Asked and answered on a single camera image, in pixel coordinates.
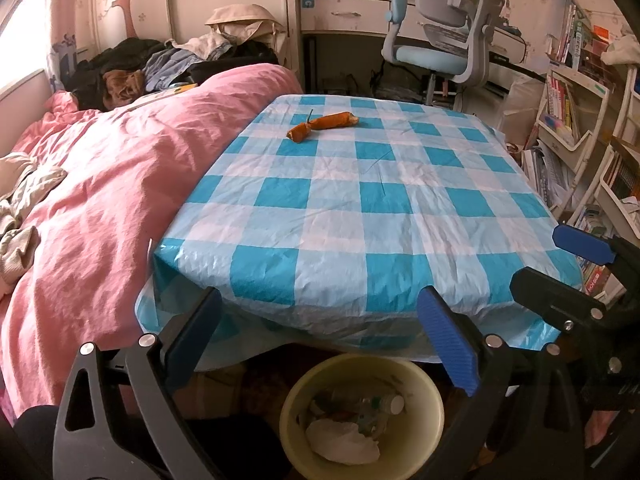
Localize orange peel round piece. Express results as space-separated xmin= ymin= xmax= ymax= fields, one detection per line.
xmin=286 ymin=122 xmax=312 ymax=143

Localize orange peel curved piece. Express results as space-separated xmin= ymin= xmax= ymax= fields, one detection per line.
xmin=307 ymin=112 xmax=359 ymax=131

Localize clear plastic bottle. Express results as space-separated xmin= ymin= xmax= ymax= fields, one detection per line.
xmin=360 ymin=393 xmax=405 ymax=416

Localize white plastic bag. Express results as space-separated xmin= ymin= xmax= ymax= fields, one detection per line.
xmin=305 ymin=419 xmax=381 ymax=466

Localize yellow trash bin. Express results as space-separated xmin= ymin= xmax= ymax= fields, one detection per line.
xmin=279 ymin=354 xmax=445 ymax=479

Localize white book shelf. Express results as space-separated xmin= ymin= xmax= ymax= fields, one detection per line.
xmin=519 ymin=0 xmax=640 ymax=306

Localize pink duvet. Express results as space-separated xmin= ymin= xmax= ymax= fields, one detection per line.
xmin=1 ymin=64 xmax=300 ymax=414

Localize blue checkered tablecloth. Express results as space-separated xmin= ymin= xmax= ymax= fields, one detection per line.
xmin=134 ymin=94 xmax=582 ymax=370

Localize beige clothes on bed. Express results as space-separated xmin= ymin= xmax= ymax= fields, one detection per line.
xmin=1 ymin=152 xmax=67 ymax=297

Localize yellow book on bed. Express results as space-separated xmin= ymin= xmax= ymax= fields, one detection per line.
xmin=134 ymin=83 xmax=199 ymax=104

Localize grey blue office chair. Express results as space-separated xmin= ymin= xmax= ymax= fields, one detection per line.
xmin=382 ymin=0 xmax=506 ymax=105

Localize pile of dark clothes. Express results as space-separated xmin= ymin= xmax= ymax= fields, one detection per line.
xmin=63 ymin=38 xmax=279 ymax=112

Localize beige bag on bed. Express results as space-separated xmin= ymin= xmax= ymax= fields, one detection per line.
xmin=205 ymin=3 xmax=288 ymax=55

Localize white desk with drawers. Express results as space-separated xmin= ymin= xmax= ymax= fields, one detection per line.
xmin=298 ymin=0 xmax=526 ymax=64

